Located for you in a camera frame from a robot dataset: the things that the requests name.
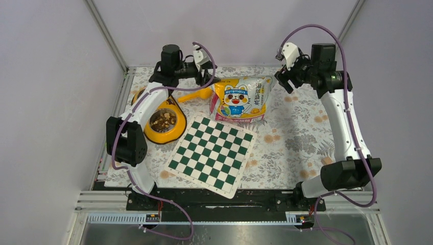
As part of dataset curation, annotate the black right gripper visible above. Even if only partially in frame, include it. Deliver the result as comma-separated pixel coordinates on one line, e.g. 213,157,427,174
274,50,317,94

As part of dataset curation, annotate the yellow plastic scoop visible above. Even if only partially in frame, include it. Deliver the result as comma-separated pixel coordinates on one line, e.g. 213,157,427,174
178,88,213,103

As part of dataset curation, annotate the pet food bag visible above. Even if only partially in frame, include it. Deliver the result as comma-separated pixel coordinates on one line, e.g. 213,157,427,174
209,76,276,123

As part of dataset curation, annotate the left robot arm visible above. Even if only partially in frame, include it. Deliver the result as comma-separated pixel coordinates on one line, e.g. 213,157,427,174
106,42,217,210

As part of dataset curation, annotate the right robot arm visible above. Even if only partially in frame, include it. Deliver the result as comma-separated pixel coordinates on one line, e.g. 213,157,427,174
275,42,382,210

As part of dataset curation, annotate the wooden cube near right arm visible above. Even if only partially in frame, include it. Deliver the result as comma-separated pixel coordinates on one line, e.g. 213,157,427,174
321,156,334,165

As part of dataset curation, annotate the yellow double pet bowl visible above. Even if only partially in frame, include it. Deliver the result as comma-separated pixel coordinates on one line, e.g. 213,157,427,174
140,95,187,144

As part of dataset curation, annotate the floral tablecloth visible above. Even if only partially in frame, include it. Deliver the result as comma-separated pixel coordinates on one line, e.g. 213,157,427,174
104,66,335,189

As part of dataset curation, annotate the green white chessboard mat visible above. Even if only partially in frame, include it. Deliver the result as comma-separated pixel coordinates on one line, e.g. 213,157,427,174
164,113,257,199

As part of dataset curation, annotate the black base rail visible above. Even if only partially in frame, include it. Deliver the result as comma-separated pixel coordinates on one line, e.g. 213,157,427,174
126,184,327,213

